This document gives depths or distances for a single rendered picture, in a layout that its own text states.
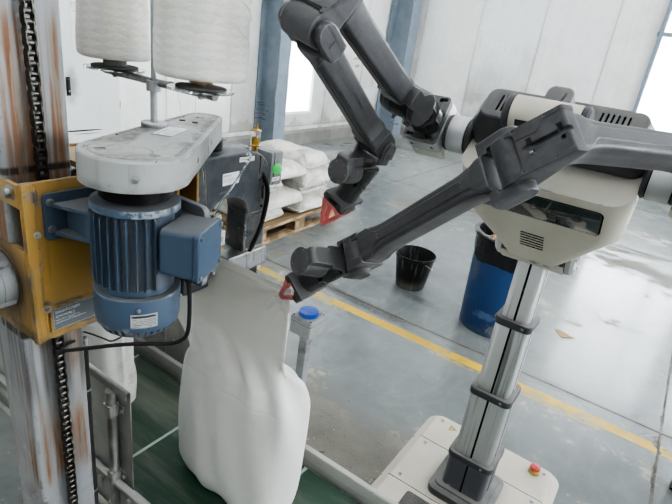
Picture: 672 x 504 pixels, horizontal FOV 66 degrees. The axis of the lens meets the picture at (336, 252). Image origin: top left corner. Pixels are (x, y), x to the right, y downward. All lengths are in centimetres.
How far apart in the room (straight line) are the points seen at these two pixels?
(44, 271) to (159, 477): 85
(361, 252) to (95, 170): 49
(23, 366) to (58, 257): 27
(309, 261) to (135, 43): 55
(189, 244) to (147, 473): 99
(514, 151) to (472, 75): 866
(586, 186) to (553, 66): 789
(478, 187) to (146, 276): 57
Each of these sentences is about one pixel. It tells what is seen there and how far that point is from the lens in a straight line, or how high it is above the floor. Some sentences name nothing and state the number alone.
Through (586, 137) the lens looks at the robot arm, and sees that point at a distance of 81.
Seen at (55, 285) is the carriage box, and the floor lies 114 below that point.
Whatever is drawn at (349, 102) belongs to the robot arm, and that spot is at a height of 152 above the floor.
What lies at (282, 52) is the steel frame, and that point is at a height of 132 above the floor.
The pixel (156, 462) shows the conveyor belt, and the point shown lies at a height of 38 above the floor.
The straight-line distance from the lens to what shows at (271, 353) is 131.
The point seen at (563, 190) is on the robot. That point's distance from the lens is 122.
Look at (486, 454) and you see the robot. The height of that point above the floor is 48.
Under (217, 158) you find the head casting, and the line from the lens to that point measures 124.
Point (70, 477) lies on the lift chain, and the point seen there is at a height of 62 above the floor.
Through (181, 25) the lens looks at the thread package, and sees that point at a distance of 94.
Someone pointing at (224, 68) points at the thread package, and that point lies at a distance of 94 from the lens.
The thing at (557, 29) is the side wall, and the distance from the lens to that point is 912.
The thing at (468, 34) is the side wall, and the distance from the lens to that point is 954.
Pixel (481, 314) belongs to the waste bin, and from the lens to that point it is 337.
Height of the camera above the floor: 163
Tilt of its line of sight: 23 degrees down
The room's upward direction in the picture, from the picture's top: 8 degrees clockwise
